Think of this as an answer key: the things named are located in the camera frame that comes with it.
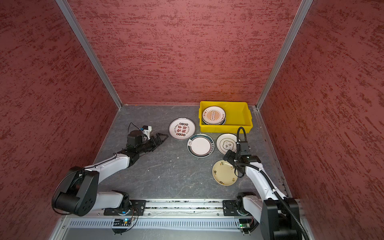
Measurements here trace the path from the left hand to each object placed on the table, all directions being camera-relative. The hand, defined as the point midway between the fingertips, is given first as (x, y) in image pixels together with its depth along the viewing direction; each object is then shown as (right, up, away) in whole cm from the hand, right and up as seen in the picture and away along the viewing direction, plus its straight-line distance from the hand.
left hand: (165, 141), depth 87 cm
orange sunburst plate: (+32, +16, +22) cm, 42 cm away
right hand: (+38, -13, -1) cm, 40 cm away
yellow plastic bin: (+53, +17, +29) cm, 62 cm away
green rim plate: (+22, -5, +11) cm, 24 cm away
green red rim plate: (+37, +10, +16) cm, 42 cm away
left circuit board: (-16, -37, -17) cm, 43 cm away
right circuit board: (+42, -38, -17) cm, 60 cm away
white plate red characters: (+8, +6, +19) cm, 22 cm away
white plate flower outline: (+40, -2, +13) cm, 42 cm away
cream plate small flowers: (+35, -19, -2) cm, 40 cm away
